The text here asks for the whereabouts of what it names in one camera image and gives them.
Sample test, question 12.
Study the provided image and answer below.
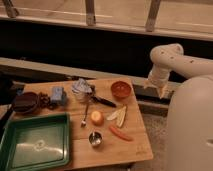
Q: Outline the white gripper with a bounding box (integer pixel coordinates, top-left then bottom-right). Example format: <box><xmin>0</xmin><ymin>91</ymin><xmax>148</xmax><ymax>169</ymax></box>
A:
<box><xmin>143</xmin><ymin>66</ymin><xmax>169</xmax><ymax>99</ymax></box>

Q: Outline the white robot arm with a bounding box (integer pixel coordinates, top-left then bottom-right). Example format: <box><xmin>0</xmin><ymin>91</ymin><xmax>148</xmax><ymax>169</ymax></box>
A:
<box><xmin>145</xmin><ymin>43</ymin><xmax>213</xmax><ymax>171</ymax></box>

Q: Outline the metal spoon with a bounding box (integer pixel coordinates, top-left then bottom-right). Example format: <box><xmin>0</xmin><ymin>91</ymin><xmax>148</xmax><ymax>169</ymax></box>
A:
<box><xmin>81</xmin><ymin>101</ymin><xmax>90</xmax><ymax>127</ymax></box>

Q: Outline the crumpled white blue cloth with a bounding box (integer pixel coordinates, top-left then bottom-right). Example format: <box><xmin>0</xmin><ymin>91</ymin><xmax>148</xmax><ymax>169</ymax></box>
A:
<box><xmin>71</xmin><ymin>78</ymin><xmax>92</xmax><ymax>102</ymax></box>

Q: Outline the black handled knife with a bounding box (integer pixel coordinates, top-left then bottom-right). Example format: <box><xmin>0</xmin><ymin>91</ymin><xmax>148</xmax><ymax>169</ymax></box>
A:
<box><xmin>91</xmin><ymin>95</ymin><xmax>117</xmax><ymax>108</ymax></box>

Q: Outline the red bowl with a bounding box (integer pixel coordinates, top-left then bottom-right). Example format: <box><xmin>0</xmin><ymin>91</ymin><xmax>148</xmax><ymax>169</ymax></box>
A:
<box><xmin>111</xmin><ymin>81</ymin><xmax>131</xmax><ymax>99</ymax></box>

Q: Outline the small metal cup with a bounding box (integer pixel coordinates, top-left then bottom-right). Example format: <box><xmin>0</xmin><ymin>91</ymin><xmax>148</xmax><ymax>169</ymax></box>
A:
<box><xmin>89</xmin><ymin>131</ymin><xmax>102</xmax><ymax>147</ymax></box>

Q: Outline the green plastic tray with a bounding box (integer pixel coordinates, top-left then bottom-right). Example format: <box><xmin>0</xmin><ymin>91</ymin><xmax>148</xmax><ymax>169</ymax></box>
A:
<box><xmin>0</xmin><ymin>113</ymin><xmax>70</xmax><ymax>171</ymax></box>

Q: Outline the dark brown bowl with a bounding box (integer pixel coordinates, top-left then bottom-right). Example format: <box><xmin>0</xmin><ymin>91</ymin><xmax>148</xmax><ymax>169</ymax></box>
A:
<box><xmin>12</xmin><ymin>92</ymin><xmax>39</xmax><ymax>114</ymax></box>

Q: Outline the yellow round fruit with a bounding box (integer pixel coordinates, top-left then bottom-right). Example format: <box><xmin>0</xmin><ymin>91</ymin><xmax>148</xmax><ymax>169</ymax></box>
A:
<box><xmin>90</xmin><ymin>111</ymin><xmax>104</xmax><ymax>126</ymax></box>

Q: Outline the dark grape bunch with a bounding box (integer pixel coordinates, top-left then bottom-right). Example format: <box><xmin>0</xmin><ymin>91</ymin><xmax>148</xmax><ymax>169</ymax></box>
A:
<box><xmin>38</xmin><ymin>92</ymin><xmax>57</xmax><ymax>110</ymax></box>

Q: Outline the wooden cutting board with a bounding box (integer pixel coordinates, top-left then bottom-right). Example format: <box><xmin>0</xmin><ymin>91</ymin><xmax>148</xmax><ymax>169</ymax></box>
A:
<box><xmin>9</xmin><ymin>77</ymin><xmax>155</xmax><ymax>171</ymax></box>

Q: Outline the orange carrot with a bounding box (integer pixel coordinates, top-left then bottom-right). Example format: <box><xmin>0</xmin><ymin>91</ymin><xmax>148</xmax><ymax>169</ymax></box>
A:
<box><xmin>109</xmin><ymin>125</ymin><xmax>133</xmax><ymax>141</ymax></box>

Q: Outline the pale banana slice left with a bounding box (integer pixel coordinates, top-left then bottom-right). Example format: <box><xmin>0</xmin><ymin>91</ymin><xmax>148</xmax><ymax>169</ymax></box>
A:
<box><xmin>106</xmin><ymin>109</ymin><xmax>121</xmax><ymax>121</ymax></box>

